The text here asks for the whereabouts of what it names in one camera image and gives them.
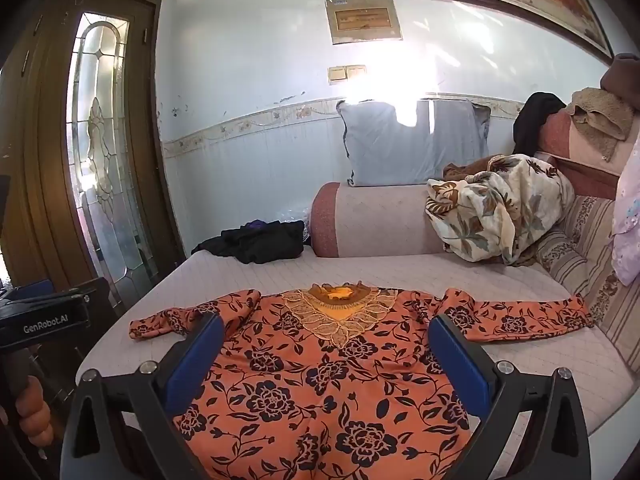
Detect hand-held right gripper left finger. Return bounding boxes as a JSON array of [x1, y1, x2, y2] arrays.
[[60, 312, 226, 480]]

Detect pink lace cloth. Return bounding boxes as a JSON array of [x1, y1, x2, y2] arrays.
[[611, 137, 640, 286]]

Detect wooden stained glass door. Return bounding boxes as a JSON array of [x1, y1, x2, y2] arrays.
[[0, 0, 186, 311]]

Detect pink sofa armrest bolster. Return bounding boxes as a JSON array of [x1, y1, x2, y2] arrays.
[[309, 181, 451, 258]]

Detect brown fleece cloth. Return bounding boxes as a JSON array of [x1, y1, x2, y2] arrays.
[[442, 156, 501, 181]]

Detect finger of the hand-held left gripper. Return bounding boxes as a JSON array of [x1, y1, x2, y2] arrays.
[[0, 279, 56, 307]]

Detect beige fluffy towel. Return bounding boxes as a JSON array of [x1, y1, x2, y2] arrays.
[[565, 87, 636, 163]]

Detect cream floral blanket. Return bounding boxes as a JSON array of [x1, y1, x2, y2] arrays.
[[425, 154, 576, 266]]

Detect orange floral shirt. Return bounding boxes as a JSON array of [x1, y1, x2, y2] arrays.
[[129, 282, 593, 480]]

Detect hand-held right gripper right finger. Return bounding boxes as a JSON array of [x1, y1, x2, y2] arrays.
[[427, 312, 593, 480]]

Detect striped sofa back cushion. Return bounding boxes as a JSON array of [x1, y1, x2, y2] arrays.
[[535, 192, 640, 361]]

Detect grey-blue pillow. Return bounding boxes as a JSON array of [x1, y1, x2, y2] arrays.
[[336, 99, 492, 188]]

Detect person's left hand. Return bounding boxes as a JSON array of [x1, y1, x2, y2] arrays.
[[15, 376, 54, 449]]

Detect black garment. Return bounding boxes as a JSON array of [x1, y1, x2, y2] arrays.
[[512, 91, 581, 156]]

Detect black clothes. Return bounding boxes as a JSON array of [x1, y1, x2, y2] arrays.
[[191, 219, 307, 265]]

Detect framed wall plaque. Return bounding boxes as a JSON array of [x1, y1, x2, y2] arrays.
[[325, 0, 403, 45]]

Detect pink sofa backrest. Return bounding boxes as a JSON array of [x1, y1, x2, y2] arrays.
[[532, 110, 626, 201]]

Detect clear plastic bag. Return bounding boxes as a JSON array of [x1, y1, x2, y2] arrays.
[[272, 205, 313, 251]]

